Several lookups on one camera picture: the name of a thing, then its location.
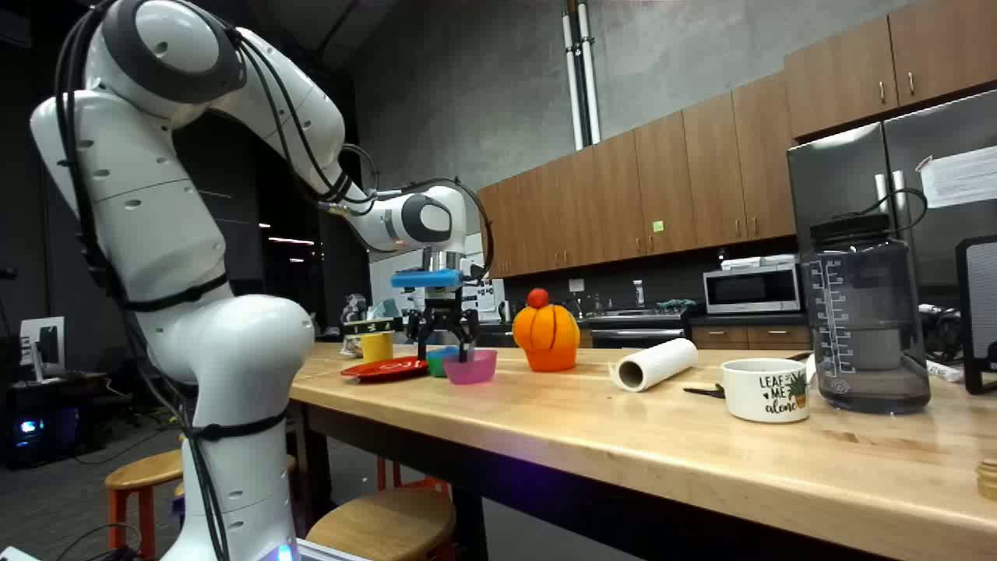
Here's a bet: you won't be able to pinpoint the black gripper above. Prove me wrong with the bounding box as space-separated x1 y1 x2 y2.
407 287 479 364

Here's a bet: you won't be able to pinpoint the orange pumpkin plush toy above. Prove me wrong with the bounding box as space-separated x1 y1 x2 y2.
510 302 583 375

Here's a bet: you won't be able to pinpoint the black kitchen stove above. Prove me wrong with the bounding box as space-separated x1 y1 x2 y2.
583 307 701 348

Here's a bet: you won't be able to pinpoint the brown base cabinet with drawers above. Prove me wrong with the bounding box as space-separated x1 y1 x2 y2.
693 324 812 357

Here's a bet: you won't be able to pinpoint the brown cabinet above refrigerator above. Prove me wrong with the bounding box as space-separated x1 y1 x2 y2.
782 0 997 144

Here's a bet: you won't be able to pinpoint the pink plastic bowl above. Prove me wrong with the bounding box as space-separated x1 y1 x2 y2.
443 345 502 388

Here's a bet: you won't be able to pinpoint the red plastic plate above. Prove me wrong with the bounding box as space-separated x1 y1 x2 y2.
338 357 434 388

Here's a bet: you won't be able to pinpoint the yellow plastic cup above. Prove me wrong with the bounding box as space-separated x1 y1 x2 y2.
357 328 400 364

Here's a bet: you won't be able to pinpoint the round wooden stool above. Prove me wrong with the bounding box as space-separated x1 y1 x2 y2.
305 480 460 561
104 447 194 561

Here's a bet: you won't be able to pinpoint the white paper towel roll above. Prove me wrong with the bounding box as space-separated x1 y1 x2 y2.
608 336 705 395

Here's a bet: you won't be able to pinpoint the butcher block table with dishes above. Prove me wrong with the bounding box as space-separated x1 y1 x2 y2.
287 340 997 561

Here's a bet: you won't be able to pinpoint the silver microwave oven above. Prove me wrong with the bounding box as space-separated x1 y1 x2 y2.
701 260 807 318

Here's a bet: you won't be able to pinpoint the white printed ceramic mug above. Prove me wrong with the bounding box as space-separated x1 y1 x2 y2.
716 357 812 426

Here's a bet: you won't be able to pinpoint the dark clear measuring pitcher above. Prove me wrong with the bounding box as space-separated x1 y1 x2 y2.
798 240 936 412

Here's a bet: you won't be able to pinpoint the stainless steel refrigerator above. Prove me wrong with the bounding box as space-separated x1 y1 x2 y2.
784 88 997 314

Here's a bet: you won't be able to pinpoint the black upright flat panel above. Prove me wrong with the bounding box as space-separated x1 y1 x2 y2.
957 233 997 399

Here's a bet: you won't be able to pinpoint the white paper sheet on refrigerator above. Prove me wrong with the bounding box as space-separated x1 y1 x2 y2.
917 144 997 211

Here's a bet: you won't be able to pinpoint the long brown wall cabinet row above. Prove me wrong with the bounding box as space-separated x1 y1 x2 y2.
477 69 801 282

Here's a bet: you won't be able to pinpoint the white vertical wall pipes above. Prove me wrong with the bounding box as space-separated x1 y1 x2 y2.
560 0 604 152

